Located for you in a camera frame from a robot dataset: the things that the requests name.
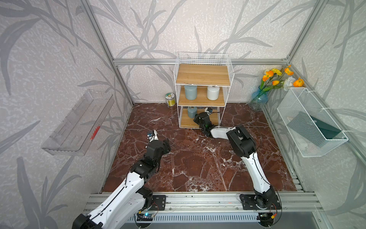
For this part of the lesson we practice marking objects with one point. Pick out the white wire wall basket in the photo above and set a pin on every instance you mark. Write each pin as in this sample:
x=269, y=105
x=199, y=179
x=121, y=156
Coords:
x=301, y=99

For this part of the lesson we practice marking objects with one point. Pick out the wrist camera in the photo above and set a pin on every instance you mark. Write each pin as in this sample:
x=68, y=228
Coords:
x=209, y=110
x=152, y=135

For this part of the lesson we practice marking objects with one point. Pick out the orange yellow artificial flowers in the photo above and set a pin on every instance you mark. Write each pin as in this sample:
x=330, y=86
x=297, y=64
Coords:
x=276, y=79

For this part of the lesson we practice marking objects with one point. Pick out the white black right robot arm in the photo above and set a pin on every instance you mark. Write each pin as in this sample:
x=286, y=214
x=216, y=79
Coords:
x=244, y=146

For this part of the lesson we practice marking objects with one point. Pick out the white wire wooden shelf rack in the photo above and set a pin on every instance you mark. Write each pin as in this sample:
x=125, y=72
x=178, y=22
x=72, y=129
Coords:
x=202, y=70

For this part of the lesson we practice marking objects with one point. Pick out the large blue tea canister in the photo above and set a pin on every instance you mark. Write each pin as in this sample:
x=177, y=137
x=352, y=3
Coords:
x=190, y=92

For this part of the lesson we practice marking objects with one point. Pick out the white tea canister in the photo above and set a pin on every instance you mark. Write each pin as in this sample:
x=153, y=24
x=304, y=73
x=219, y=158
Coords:
x=213, y=92

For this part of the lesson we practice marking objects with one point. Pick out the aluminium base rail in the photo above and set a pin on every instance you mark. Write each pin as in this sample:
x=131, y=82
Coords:
x=185, y=202

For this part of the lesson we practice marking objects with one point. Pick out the yellow sunflower seed can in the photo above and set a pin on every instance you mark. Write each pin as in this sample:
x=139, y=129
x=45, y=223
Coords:
x=170, y=99

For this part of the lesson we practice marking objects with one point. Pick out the clear acrylic wall shelf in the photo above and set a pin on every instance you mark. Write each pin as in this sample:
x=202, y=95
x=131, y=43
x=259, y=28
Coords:
x=77, y=131

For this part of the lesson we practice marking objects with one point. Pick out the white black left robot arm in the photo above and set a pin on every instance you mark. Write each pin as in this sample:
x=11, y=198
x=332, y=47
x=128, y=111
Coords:
x=131, y=196

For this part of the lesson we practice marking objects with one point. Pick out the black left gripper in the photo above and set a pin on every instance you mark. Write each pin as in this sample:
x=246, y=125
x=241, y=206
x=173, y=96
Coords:
x=166, y=146

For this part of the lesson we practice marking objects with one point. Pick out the blue glass vase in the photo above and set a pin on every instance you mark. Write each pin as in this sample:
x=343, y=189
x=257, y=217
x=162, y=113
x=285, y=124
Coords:
x=259, y=100

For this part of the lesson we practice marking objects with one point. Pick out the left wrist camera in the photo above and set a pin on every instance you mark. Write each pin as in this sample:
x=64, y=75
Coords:
x=152, y=135

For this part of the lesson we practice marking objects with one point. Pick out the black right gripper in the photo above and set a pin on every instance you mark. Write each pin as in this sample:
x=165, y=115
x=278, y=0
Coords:
x=195, y=119

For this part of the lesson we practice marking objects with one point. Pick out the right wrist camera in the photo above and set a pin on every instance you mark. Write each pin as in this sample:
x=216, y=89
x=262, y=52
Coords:
x=209, y=110

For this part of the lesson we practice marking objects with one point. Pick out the dark green box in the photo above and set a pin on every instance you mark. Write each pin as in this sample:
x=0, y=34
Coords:
x=312, y=128

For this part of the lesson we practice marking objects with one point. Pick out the small blue tea canister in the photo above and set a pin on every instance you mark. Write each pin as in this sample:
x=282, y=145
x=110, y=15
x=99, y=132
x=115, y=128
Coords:
x=192, y=111

